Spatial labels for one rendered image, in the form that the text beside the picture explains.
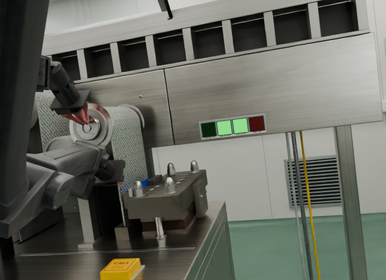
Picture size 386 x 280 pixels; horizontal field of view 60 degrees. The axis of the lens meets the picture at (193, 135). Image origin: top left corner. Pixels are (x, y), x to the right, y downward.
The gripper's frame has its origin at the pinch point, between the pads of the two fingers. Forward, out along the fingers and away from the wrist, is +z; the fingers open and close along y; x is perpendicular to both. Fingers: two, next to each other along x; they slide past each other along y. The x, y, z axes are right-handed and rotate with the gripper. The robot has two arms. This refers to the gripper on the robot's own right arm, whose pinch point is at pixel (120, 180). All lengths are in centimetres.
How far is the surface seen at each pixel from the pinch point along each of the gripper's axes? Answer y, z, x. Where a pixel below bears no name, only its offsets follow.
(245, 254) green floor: 12, 217, 0
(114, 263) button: 8.0, -14.4, -25.4
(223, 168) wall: -10, 250, 93
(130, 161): 0.3, 4.7, 8.3
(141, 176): 0.3, 14.7, 6.3
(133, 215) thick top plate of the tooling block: 5.6, -0.8, -11.1
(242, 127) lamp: 36.7, 20.5, 23.6
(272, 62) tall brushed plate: 50, 10, 43
